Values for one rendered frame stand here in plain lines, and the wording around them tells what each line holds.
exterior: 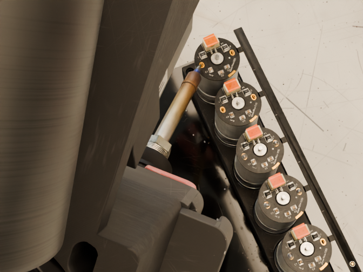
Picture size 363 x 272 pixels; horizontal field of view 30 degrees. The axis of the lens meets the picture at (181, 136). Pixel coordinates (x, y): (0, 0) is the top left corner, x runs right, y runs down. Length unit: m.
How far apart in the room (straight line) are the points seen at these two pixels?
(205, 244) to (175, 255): 0.01
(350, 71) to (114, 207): 0.28
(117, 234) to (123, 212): 0.02
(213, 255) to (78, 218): 0.06
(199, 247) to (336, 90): 0.24
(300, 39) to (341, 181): 0.10
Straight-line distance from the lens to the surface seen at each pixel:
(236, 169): 0.38
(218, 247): 0.21
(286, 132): 0.36
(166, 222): 0.19
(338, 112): 0.43
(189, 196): 0.22
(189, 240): 0.21
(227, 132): 0.38
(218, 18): 0.45
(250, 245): 0.40
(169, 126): 0.33
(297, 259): 0.35
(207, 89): 0.39
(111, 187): 0.16
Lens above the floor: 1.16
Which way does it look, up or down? 74 degrees down
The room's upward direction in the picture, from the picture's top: 8 degrees counter-clockwise
